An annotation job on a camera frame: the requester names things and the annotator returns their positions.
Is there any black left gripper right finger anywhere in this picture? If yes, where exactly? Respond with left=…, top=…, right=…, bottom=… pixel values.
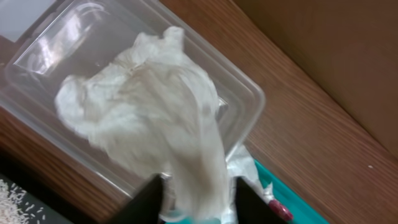
left=235, top=177, right=287, bottom=224

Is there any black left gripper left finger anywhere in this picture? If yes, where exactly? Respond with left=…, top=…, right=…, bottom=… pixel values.
left=105, top=174, right=164, bottom=224

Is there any red snack wrapper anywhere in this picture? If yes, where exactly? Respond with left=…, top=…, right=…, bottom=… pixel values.
left=268, top=199, right=294, bottom=222

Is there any large white napkin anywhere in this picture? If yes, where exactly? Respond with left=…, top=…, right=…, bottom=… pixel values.
left=54, top=26, right=229, bottom=222

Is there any teal plastic tray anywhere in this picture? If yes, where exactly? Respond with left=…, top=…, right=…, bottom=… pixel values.
left=164, top=159, right=330, bottom=224

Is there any black plastic tray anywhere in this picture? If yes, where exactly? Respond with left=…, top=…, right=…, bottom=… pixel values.
left=1, top=154, right=95, bottom=223

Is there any clear plastic bin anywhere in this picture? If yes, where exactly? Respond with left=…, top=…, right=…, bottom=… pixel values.
left=1, top=1, right=265, bottom=196

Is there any white rice pile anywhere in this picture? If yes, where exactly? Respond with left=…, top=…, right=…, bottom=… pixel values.
left=1, top=179, right=47, bottom=224

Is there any brown cardboard backdrop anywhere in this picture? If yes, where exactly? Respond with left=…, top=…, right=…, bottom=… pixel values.
left=236, top=0, right=397, bottom=158

